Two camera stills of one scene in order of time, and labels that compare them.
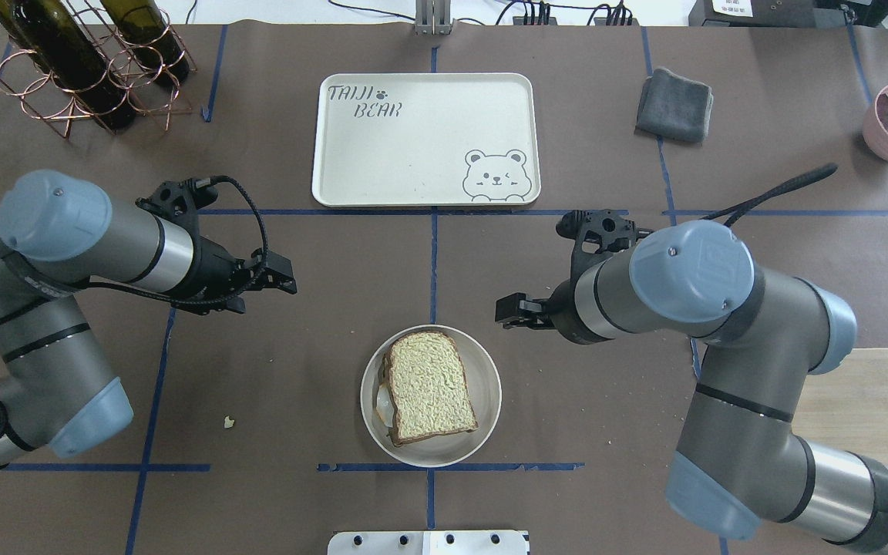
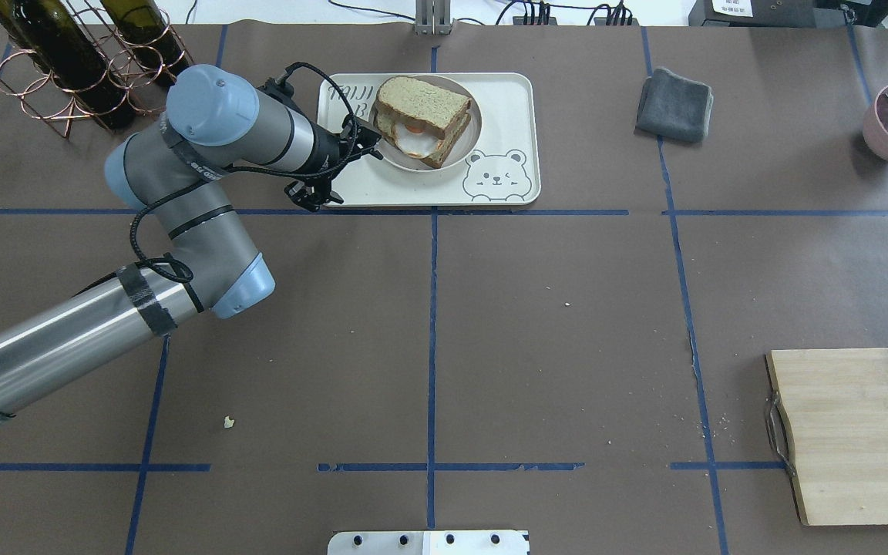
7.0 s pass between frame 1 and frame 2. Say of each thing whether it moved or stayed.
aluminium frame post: stayed
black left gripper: moved
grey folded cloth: stayed
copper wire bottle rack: stayed
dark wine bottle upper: stayed
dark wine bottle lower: stayed
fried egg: moved
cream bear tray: stayed
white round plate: moved
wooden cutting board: stayed
